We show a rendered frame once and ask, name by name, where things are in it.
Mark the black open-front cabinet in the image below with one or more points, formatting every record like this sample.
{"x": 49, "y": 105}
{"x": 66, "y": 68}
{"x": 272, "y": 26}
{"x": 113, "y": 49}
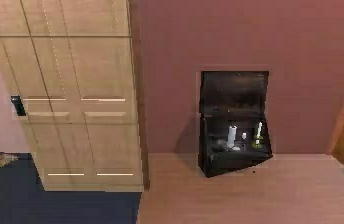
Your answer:
{"x": 233, "y": 96}

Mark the white bottle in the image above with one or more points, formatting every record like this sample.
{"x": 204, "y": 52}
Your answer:
{"x": 231, "y": 136}

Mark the small white cup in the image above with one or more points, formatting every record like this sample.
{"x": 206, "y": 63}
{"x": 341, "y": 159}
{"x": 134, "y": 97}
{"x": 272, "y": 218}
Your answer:
{"x": 244, "y": 136}

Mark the light wooden room door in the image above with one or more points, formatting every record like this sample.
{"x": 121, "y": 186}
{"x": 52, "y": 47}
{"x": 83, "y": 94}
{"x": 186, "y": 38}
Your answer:
{"x": 80, "y": 100}

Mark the small tan object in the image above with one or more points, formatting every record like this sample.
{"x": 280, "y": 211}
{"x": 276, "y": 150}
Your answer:
{"x": 2, "y": 159}

